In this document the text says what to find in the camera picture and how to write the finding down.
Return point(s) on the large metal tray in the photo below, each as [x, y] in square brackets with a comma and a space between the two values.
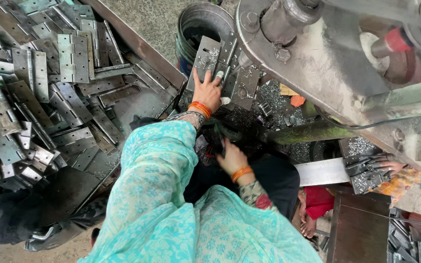
[141, 45]

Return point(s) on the orange left wrist bangles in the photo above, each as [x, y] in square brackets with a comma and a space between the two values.
[200, 109]

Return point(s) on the narrow steel strip hinge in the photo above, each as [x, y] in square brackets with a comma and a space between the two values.
[228, 51]

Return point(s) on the orange right wrist bangles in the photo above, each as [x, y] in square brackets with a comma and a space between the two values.
[242, 173]

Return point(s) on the heap of steel hinges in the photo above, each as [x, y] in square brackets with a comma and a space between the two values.
[42, 87]

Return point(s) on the orange cloth scrap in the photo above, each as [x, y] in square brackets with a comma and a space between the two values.
[297, 100]

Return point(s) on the grey metal bucket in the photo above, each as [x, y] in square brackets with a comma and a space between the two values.
[200, 22]

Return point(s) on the green machine lever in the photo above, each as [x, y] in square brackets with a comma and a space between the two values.
[305, 132]

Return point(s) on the person's turquoise patterned garment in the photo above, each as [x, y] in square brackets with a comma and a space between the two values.
[166, 204]

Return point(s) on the grey drill press machine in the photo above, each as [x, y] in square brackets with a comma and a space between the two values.
[327, 62]

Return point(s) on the pile of dark metal parts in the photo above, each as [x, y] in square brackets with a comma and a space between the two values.
[408, 241]

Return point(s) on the steel hinge plate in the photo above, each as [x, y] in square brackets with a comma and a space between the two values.
[245, 87]

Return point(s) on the brown metal stand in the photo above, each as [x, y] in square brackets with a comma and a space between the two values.
[358, 230]

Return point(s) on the person's left hand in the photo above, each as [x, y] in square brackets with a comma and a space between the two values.
[206, 93]

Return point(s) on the person's right fingers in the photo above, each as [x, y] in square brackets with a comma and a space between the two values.
[223, 156]

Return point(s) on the person's right hand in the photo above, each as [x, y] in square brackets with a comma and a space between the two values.
[234, 157]

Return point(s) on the bunch of dark hinges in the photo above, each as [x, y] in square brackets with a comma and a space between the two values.
[364, 174]

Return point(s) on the person's black trousers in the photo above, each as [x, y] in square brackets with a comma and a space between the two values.
[269, 182]

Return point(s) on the orange wrist bangles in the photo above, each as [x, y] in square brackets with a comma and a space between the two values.
[242, 173]
[200, 109]

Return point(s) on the black bag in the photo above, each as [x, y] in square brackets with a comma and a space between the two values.
[31, 212]

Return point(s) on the pile of metal swarf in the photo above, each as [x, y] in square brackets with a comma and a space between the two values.
[274, 109]

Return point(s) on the steel hinge with swarf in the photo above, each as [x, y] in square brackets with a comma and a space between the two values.
[206, 56]

